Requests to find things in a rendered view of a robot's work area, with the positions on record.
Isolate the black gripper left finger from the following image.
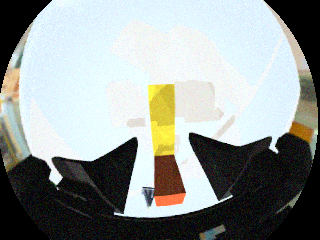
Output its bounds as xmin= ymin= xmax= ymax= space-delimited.
xmin=52 ymin=136 xmax=137 ymax=215

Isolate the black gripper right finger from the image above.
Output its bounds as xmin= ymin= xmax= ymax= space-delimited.
xmin=188 ymin=132 xmax=273 ymax=201

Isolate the grey triangular wedge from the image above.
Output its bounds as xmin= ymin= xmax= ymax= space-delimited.
xmin=141 ymin=187 xmax=155 ymax=208

